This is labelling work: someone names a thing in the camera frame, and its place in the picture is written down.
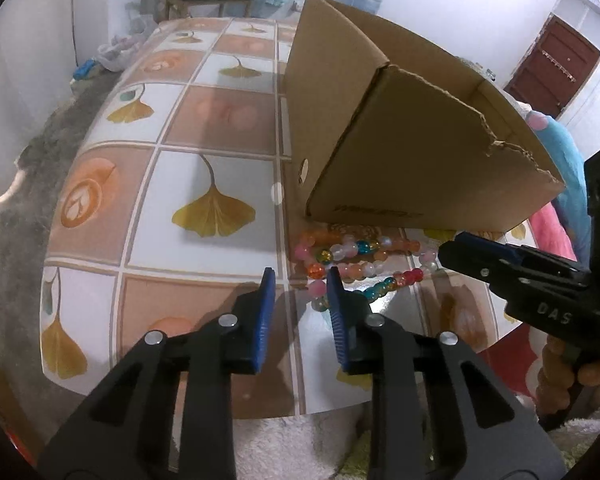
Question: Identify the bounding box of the white plastic bag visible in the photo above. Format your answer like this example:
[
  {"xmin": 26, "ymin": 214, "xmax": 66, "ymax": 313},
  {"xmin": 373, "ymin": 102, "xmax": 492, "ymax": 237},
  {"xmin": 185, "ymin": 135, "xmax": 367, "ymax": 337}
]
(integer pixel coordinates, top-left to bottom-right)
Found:
[{"xmin": 97, "ymin": 10, "xmax": 153, "ymax": 73}]

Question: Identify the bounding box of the blue pillow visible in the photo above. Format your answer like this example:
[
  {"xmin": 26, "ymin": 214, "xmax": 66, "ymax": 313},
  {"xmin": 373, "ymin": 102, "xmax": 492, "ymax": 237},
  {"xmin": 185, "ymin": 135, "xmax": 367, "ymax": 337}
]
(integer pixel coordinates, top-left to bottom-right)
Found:
[{"xmin": 527, "ymin": 112, "xmax": 593, "ymax": 271}]

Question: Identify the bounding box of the tile-print table cover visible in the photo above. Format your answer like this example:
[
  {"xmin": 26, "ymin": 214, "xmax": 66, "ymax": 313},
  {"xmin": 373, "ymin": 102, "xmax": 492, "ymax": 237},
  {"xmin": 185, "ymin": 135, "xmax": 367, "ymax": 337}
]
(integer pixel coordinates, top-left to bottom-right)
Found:
[{"xmin": 40, "ymin": 16, "xmax": 531, "ymax": 418}]

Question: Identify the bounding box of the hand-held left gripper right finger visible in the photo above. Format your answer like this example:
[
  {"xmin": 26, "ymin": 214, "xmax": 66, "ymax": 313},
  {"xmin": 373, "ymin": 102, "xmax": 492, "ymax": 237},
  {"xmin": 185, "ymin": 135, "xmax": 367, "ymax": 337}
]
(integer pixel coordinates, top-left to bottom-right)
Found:
[{"xmin": 326, "ymin": 266, "xmax": 568, "ymax": 480}]

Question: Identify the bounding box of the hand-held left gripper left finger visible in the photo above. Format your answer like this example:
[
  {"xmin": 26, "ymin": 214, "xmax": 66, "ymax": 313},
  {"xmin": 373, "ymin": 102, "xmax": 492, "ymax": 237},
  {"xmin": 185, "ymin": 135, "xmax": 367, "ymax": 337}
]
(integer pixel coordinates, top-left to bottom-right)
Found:
[{"xmin": 37, "ymin": 266, "xmax": 276, "ymax": 480}]

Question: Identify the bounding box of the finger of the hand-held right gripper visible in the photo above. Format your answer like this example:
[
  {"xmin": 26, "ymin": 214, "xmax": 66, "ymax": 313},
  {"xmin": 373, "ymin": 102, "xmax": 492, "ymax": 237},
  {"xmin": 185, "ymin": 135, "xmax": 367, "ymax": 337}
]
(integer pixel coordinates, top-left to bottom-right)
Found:
[
  {"xmin": 438, "ymin": 241, "xmax": 588, "ymax": 304},
  {"xmin": 455, "ymin": 231, "xmax": 588, "ymax": 275}
]

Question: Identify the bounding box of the person's right hand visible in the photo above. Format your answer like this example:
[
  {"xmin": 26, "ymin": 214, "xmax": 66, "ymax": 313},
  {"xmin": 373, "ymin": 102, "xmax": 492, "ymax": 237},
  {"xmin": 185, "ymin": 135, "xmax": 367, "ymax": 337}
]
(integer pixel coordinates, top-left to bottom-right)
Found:
[{"xmin": 537, "ymin": 334, "xmax": 600, "ymax": 418}]

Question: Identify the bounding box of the brown cardboard box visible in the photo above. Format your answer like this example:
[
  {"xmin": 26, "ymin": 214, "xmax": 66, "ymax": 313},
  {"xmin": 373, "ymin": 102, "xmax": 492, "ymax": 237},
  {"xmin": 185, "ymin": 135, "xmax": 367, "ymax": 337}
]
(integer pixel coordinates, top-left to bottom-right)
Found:
[{"xmin": 282, "ymin": 0, "xmax": 566, "ymax": 233}]

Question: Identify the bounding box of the brown door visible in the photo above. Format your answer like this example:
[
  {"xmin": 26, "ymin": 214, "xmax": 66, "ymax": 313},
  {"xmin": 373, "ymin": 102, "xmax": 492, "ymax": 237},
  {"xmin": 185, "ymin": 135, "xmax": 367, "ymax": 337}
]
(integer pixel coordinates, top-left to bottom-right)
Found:
[{"xmin": 502, "ymin": 15, "xmax": 600, "ymax": 121}]

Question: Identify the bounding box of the multicolour glass bead bracelet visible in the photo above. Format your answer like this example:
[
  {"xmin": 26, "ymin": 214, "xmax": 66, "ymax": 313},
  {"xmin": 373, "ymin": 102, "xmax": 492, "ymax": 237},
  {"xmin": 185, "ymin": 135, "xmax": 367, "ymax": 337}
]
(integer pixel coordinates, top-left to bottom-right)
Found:
[{"xmin": 296, "ymin": 237, "xmax": 438, "ymax": 312}]

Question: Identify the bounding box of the white fluffy rug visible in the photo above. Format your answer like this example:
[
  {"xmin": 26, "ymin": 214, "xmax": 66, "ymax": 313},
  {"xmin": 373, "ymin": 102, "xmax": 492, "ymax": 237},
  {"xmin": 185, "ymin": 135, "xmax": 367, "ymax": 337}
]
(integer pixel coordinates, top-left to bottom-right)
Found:
[{"xmin": 230, "ymin": 402, "xmax": 373, "ymax": 480}]

